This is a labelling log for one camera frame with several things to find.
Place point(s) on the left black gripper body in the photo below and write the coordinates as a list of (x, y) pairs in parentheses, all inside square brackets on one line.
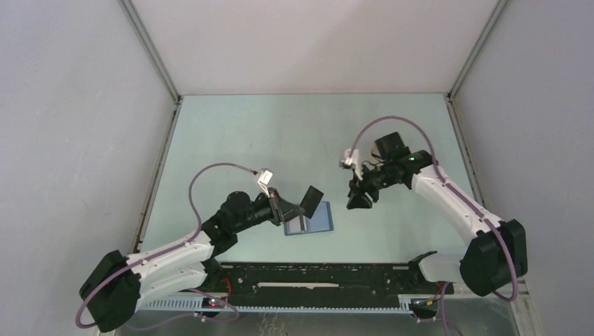
[(275, 213)]

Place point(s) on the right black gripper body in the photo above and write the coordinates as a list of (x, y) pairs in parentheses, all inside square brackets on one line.
[(373, 180)]

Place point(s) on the grey striped card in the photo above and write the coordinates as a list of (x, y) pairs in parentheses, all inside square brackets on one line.
[(296, 226)]

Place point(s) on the black credit card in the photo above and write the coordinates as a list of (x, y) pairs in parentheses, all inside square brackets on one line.
[(310, 201)]

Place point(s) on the blue card holder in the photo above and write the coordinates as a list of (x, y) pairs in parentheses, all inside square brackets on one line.
[(321, 221)]

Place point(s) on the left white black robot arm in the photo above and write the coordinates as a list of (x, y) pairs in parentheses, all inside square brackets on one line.
[(162, 264)]

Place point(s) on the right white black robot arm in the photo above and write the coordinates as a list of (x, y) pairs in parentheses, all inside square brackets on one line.
[(496, 253)]

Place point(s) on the beige oval tray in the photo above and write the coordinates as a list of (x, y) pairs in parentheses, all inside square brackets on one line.
[(374, 153)]

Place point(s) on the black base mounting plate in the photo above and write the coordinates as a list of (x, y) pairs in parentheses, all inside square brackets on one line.
[(334, 285)]

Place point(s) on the left controller board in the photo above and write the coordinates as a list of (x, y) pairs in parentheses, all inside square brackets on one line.
[(214, 303)]

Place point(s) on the controller board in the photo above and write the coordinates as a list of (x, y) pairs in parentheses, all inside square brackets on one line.
[(424, 304), (214, 303)]

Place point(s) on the right controller board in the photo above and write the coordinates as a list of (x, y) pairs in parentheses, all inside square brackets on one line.
[(424, 304)]

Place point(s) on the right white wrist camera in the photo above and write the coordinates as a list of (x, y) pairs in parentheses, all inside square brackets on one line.
[(350, 160)]

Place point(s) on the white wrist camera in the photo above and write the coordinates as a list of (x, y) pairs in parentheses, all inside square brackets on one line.
[(350, 160), (262, 178)]

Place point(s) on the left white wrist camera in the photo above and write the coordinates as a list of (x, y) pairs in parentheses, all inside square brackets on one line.
[(262, 178)]

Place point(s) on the aluminium frame rail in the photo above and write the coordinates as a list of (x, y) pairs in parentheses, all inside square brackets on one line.
[(314, 284)]

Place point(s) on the white cable duct strip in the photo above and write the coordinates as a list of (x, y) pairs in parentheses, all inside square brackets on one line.
[(185, 303)]

